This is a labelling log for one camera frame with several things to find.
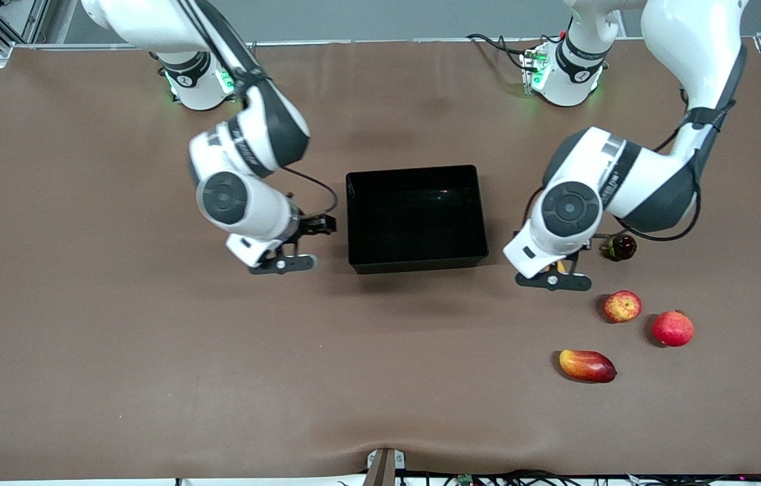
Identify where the red pomegranate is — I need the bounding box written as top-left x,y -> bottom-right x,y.
651,310 -> 696,348

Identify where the dark purple mangosteen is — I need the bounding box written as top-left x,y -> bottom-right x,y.
600,234 -> 638,261

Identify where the silver table edge rail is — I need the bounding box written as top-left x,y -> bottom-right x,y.
0,37 -> 761,52

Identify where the red yellow mango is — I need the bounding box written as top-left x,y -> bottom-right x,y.
559,349 -> 618,384

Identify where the black plastic box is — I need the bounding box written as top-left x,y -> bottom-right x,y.
345,165 -> 489,275

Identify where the black base power cable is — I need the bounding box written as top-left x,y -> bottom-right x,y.
467,32 -> 531,72

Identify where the red yellow apple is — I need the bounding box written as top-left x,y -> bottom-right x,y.
604,290 -> 643,323

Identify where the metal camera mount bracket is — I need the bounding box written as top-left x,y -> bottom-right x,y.
364,448 -> 407,486

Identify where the large table cover mat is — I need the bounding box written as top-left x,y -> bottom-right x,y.
0,37 -> 761,481

